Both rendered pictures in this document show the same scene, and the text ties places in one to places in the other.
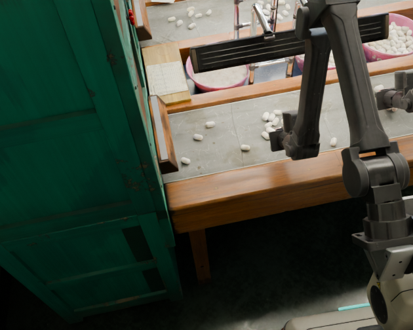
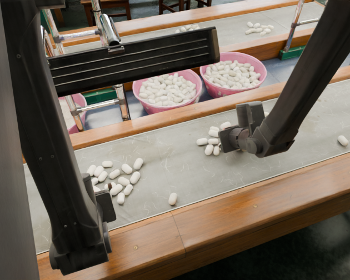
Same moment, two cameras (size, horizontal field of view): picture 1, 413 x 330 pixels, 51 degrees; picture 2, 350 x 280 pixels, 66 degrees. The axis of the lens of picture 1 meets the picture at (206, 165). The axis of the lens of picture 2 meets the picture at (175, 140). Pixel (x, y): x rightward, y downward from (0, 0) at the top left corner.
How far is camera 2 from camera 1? 0.87 m
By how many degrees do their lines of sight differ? 10
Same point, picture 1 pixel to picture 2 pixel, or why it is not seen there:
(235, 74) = (69, 121)
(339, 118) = (182, 164)
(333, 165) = (169, 238)
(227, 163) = not seen: hidden behind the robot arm
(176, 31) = not seen: hidden behind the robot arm
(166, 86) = not seen: outside the picture
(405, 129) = (259, 173)
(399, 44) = (243, 79)
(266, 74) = (109, 119)
